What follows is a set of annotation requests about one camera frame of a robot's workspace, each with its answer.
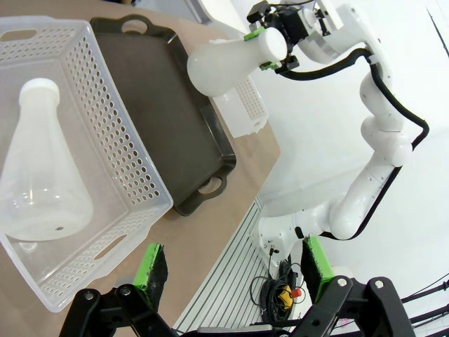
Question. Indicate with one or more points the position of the white round-bottomed flask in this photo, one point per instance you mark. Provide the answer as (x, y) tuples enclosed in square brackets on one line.
[(221, 66)]

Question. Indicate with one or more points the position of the large white perforated plastic basket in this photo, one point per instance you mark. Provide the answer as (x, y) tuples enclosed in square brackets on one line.
[(115, 140)]

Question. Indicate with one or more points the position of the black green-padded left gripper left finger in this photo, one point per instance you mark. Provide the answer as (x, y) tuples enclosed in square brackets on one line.
[(149, 277)]

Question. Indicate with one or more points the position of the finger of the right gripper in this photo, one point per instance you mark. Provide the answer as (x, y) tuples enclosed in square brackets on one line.
[(261, 14), (286, 64)]

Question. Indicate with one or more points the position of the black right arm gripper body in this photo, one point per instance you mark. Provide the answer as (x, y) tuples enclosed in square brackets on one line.
[(294, 24)]

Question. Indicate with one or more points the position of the dark grey plastic tray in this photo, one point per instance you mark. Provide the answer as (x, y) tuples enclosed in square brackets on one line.
[(161, 116)]

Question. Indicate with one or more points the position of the yellow emergency stop button box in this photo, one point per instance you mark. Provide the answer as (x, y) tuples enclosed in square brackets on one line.
[(286, 298)]

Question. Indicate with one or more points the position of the aluminium profile table frame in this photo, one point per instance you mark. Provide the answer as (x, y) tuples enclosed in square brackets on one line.
[(224, 281)]

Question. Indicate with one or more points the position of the white conical flask with cap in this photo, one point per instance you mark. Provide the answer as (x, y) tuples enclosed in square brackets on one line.
[(42, 168)]

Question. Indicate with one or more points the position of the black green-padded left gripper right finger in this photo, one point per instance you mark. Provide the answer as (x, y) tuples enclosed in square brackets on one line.
[(317, 270)]

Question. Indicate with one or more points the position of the small white perforated basket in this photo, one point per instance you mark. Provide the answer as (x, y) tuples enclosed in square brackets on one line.
[(245, 112)]

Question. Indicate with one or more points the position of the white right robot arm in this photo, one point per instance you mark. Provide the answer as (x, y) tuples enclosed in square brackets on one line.
[(368, 182)]

